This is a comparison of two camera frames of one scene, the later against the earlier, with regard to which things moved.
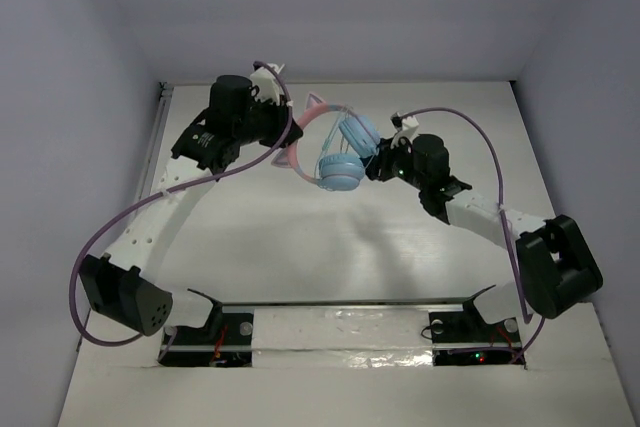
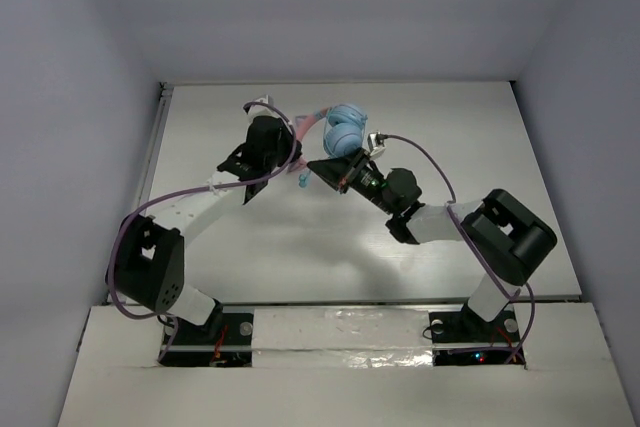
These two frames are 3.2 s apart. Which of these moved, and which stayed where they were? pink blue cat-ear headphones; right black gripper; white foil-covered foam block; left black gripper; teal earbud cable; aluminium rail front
Moved: right black gripper; left black gripper; pink blue cat-ear headphones; teal earbud cable
Stayed: white foil-covered foam block; aluminium rail front
